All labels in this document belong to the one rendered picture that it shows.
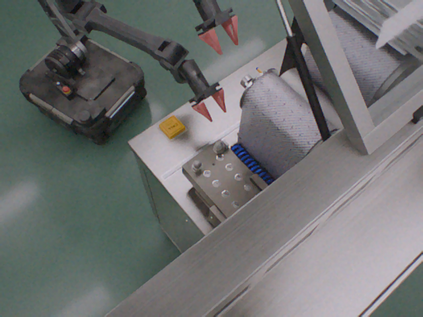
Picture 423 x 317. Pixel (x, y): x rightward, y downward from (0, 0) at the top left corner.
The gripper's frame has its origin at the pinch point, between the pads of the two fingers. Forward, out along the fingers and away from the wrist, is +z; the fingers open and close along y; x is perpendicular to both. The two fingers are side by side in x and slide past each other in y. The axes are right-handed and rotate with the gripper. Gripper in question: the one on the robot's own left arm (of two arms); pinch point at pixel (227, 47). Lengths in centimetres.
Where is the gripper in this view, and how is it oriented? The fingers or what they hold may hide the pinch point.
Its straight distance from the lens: 121.2
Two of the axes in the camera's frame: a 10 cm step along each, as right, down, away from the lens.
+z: 4.7, 8.3, 3.0
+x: 4.3, 0.9, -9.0
